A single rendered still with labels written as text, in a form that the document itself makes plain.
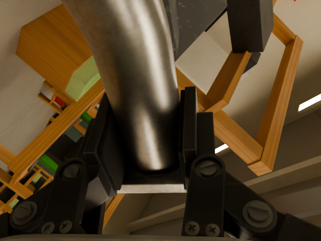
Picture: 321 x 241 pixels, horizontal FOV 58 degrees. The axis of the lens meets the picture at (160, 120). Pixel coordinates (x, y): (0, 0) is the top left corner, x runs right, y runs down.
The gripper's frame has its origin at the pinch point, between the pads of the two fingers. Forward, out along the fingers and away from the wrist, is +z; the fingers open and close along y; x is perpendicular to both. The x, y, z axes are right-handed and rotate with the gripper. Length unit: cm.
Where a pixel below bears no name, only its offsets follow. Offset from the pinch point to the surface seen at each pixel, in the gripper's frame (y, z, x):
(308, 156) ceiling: 192, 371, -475
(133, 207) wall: -302, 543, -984
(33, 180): -552, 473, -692
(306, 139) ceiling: 204, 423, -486
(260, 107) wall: 130, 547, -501
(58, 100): -257, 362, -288
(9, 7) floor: -150, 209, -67
